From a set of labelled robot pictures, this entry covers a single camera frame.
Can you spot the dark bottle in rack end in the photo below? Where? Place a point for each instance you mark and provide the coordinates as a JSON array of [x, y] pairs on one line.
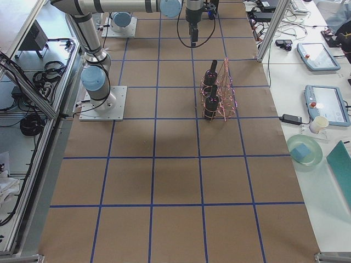
[[209, 78]]

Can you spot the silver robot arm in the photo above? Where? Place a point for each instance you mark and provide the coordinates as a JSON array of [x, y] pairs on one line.
[[80, 13]]

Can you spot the copper wire wine rack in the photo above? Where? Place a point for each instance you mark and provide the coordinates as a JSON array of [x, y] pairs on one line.
[[227, 104]]

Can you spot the green glass bowl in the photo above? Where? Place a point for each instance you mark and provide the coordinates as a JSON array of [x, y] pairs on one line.
[[316, 152]]

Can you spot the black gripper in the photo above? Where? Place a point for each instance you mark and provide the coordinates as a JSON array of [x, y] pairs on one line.
[[192, 16]]

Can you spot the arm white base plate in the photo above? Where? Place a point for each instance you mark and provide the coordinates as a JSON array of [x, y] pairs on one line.
[[111, 109], [111, 30]]

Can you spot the blue sponge block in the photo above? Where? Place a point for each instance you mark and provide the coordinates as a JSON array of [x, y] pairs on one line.
[[299, 152]]

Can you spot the teal board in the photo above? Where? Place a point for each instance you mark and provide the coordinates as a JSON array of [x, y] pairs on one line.
[[339, 161]]

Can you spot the upper teach pendant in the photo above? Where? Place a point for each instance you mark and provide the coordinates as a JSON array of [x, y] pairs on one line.
[[317, 57]]

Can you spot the lower teach pendant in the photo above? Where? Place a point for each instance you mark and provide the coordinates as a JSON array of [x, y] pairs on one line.
[[326, 101]]

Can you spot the black power adapter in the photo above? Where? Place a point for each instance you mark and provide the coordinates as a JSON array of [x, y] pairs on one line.
[[291, 119]]

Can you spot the aluminium frame post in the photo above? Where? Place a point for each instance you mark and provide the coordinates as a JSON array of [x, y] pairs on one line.
[[273, 26]]

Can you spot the teach pendant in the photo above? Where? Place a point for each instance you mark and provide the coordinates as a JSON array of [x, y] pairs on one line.
[[317, 57], [326, 101]]

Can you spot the white paper cup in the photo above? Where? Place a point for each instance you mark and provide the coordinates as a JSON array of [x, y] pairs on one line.
[[318, 123]]

